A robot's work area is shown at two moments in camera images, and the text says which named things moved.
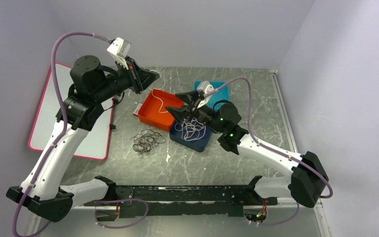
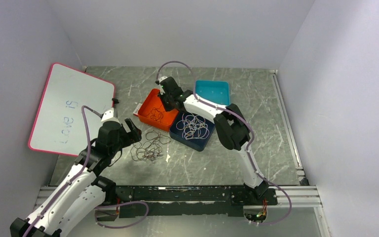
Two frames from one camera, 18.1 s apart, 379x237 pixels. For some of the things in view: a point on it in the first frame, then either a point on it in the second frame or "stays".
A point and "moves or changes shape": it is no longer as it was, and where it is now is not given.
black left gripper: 140,78 → 134,134
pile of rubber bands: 145,141 moves or changes shape
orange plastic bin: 152,111 stays
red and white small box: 136,111 stays
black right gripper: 181,112 → 166,107
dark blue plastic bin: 193,134 stays
